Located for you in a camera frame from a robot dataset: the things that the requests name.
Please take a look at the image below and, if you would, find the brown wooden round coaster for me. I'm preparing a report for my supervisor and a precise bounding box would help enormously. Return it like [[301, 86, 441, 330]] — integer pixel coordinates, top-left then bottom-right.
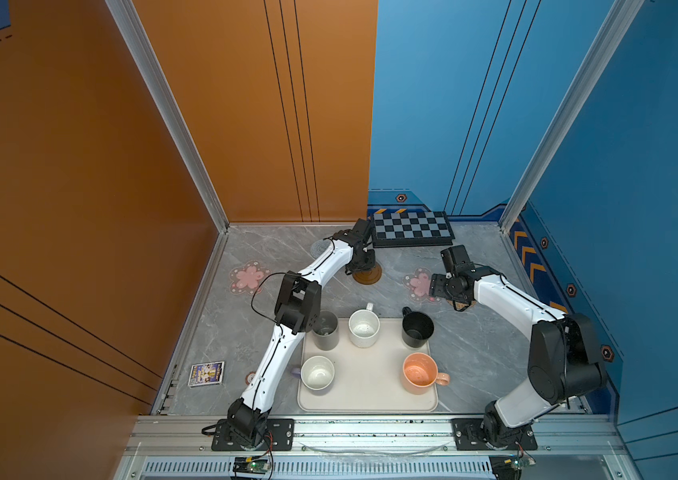
[[352, 264, 383, 285]]

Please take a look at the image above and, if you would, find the pink flower coaster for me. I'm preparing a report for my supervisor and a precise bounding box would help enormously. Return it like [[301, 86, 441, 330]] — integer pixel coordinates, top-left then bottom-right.
[[229, 260, 271, 294], [404, 268, 437, 303]]

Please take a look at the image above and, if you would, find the grey woven round coaster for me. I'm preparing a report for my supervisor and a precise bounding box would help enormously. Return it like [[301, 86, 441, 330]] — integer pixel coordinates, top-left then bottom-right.
[[310, 239, 332, 259]]

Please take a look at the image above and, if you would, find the rattan woven round coaster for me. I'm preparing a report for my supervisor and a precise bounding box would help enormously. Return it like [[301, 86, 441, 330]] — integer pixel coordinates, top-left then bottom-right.
[[450, 300, 476, 312]]

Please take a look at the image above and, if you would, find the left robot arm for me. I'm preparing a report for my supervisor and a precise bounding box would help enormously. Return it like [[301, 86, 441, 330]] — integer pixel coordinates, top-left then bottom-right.
[[225, 234, 375, 448]]

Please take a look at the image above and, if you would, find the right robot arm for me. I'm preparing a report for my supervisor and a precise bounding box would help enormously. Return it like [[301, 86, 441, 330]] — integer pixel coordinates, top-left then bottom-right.
[[429, 267, 608, 449]]

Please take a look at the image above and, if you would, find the black chessboard box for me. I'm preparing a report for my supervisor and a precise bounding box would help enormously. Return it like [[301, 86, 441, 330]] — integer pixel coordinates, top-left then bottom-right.
[[371, 210, 455, 248]]

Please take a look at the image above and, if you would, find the black mug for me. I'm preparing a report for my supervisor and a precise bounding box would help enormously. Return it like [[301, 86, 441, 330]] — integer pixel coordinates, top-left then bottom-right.
[[401, 307, 435, 349]]

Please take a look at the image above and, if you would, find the white speckled mug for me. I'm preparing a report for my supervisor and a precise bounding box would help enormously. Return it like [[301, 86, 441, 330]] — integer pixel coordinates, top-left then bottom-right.
[[348, 303, 381, 348]]

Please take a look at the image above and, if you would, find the grey mug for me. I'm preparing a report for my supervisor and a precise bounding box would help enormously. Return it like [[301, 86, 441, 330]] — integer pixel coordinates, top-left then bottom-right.
[[312, 310, 339, 351]]

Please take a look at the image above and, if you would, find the orange mug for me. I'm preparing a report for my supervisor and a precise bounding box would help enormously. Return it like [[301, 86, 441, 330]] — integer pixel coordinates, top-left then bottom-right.
[[401, 352, 451, 395]]

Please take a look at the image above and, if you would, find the cream serving tray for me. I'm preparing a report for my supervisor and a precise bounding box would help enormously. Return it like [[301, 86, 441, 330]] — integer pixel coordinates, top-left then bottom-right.
[[297, 318, 438, 414]]

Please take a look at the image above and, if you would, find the right circuit board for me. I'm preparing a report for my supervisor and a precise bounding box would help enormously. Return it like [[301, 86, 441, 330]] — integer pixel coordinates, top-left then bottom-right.
[[489, 456, 537, 480]]

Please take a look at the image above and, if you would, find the circuit board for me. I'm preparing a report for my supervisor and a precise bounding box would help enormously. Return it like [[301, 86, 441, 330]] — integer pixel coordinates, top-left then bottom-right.
[[231, 456, 273, 479], [489, 456, 537, 480]]

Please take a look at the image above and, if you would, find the purple card box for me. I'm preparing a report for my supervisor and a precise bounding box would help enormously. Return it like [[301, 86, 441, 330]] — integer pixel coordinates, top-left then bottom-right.
[[188, 361, 225, 388]]

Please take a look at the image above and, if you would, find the left circuit board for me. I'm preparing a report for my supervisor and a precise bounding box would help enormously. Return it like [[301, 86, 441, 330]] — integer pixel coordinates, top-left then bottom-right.
[[231, 456, 273, 479]]

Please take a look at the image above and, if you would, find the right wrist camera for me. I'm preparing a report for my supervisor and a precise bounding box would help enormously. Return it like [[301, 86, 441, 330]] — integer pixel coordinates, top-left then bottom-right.
[[440, 245, 475, 277]]

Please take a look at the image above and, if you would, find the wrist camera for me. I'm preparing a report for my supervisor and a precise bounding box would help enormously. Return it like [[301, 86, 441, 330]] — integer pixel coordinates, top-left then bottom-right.
[[347, 219, 374, 248], [440, 245, 475, 277]]

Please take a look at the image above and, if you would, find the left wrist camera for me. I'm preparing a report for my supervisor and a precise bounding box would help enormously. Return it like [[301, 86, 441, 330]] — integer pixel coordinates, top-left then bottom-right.
[[347, 219, 374, 248]]

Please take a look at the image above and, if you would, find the white mug purple handle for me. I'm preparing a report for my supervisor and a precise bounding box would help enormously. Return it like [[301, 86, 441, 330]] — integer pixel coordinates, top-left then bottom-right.
[[291, 355, 336, 395]]

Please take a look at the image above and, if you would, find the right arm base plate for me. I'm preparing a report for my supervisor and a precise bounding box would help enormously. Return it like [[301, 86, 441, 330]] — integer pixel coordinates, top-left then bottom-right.
[[451, 417, 538, 451]]

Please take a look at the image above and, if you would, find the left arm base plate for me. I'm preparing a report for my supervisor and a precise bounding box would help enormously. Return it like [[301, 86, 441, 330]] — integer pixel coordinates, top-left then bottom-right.
[[211, 418, 295, 453]]

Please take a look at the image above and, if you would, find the aluminium front rail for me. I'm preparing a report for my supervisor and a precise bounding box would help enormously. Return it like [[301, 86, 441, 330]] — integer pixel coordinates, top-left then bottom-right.
[[114, 414, 641, 479]]

